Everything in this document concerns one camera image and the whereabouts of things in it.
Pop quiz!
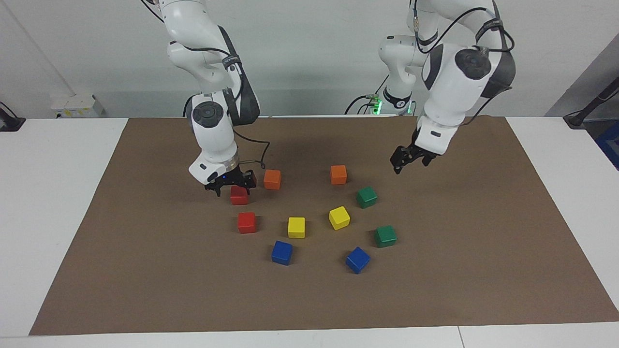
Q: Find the black base cable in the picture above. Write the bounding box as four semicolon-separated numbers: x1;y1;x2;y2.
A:
344;72;387;116

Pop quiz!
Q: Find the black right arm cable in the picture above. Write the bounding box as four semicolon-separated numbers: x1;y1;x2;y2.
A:
140;0;271;171

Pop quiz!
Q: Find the black clamp mount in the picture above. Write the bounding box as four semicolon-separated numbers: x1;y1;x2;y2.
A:
0;101;26;132

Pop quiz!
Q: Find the blue wooden cube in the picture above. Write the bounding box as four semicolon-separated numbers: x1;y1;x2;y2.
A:
345;246;371;275
271;240;294;266

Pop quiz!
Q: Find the green wooden cube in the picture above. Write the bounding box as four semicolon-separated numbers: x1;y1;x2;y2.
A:
356;187;378;209
374;225;398;248

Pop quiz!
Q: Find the blue crate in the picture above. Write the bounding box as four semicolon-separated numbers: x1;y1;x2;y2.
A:
596;121;619;171

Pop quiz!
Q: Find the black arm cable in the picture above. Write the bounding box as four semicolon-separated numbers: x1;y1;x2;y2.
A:
411;0;516;127
140;0;271;171

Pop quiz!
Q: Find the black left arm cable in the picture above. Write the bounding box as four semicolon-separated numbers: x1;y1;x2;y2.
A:
411;0;516;127

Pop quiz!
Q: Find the white socket box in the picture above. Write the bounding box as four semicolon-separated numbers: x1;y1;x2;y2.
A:
50;94;105;119

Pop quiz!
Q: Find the brown paper mat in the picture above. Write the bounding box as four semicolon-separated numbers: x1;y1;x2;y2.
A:
29;116;619;336

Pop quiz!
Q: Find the black stand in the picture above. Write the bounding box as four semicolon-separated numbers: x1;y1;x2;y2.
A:
563;76;619;129

